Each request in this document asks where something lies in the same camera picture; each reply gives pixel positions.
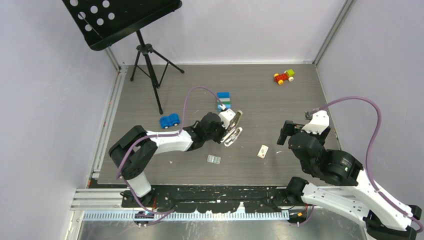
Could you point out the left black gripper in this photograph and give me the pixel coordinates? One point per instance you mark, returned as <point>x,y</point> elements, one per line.
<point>223,132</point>

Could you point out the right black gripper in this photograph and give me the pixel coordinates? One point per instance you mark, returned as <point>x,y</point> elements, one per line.
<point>288,126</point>

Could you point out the white staple remover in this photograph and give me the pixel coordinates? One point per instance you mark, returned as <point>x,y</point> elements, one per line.
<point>233,136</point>

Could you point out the beige white stapler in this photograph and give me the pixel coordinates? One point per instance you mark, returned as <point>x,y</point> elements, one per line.
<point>236,120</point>

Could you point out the staple tray with staples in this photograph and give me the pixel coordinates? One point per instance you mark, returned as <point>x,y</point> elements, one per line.
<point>213,159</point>

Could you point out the white staple box sleeve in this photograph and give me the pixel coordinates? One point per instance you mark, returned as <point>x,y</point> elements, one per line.
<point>262,151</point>

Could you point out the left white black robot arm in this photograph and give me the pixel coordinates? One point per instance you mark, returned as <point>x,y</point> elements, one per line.
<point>132,152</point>

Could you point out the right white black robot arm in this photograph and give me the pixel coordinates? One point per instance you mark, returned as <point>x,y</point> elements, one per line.
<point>341,169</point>

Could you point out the blue green brick stack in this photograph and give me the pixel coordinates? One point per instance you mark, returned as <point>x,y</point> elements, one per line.
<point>223,100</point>

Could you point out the blue toy car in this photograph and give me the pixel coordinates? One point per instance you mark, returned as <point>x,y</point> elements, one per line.
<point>169,121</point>

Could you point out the red green toy car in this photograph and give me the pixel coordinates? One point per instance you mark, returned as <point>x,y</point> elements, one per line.
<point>287,75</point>

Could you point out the black music stand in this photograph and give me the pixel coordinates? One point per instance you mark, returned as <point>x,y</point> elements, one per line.
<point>106,22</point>

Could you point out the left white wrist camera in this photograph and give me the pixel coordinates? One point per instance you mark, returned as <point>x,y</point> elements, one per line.
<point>226,115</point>

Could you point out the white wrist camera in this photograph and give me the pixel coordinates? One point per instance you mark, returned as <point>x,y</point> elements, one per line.
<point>319,122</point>
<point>226,115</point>

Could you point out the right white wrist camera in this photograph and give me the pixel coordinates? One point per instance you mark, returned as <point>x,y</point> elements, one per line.
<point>319,122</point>

